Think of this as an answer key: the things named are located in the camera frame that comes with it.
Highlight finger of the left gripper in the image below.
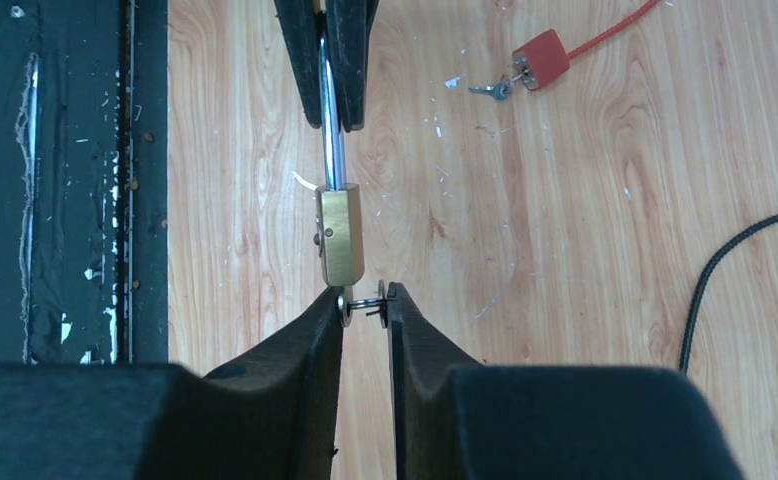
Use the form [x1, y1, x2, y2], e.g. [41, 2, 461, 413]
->
[274, 0, 324, 128]
[326, 0, 379, 132]

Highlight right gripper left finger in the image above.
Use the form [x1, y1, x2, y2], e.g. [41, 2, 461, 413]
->
[0, 288, 343, 479]

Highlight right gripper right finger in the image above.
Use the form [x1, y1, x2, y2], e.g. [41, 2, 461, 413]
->
[386, 283, 743, 479]

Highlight brass padlock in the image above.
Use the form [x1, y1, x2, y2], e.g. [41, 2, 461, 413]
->
[316, 11, 365, 287]

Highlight red cable lock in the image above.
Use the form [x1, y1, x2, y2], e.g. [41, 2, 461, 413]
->
[505, 0, 658, 91]

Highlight brass padlock keys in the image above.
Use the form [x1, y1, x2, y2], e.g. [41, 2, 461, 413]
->
[336, 280, 388, 329]

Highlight red lock keys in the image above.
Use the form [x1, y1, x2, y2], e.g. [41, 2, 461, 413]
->
[468, 75, 523, 102]

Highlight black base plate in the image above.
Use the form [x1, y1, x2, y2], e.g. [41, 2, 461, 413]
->
[0, 1, 168, 365]

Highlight black cable lock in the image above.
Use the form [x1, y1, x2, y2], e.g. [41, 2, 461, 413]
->
[677, 213, 778, 376]

